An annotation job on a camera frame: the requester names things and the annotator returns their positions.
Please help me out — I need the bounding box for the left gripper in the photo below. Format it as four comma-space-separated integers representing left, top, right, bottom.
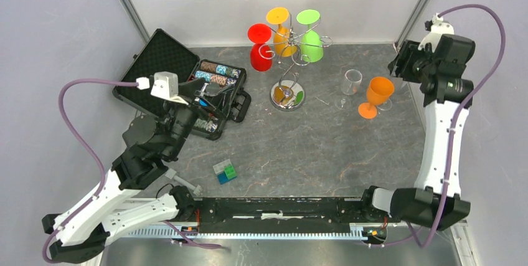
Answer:
166, 78, 238, 159

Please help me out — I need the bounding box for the orange wine glass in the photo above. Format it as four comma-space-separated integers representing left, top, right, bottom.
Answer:
358, 77, 395, 120

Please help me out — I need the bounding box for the clear wine glass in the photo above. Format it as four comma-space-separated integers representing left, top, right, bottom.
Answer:
334, 69, 363, 110
377, 77, 405, 112

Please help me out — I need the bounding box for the red wine glass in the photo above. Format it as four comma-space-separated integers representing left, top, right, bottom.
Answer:
247, 23, 273, 72

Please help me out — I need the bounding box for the yellow wine glass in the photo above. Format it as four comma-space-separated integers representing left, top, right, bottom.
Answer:
266, 7, 296, 57

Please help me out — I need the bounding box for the green wine glass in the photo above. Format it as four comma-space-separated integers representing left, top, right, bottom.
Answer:
296, 9, 324, 64

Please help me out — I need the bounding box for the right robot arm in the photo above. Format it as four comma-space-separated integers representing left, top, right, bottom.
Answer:
359, 34, 476, 230

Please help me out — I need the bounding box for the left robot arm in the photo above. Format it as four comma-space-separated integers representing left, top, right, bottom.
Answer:
42, 72, 230, 264

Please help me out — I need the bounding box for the chrome wine glass rack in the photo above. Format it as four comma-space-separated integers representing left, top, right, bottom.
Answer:
267, 13, 333, 112

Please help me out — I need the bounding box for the black poker chip case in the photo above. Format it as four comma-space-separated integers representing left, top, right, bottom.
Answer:
121, 29, 251, 141

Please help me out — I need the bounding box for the colourful block cube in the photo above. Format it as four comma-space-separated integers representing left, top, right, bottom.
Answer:
213, 159, 237, 184

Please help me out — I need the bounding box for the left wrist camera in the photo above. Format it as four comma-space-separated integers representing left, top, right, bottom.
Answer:
136, 71, 189, 105

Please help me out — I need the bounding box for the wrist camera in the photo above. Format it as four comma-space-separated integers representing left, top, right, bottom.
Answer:
136, 71, 189, 105
418, 14, 455, 52

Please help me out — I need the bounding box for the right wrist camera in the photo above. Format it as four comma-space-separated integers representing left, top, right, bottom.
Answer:
418, 14, 455, 52

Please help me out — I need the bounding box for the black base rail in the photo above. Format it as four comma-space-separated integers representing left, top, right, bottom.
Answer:
92, 196, 467, 242

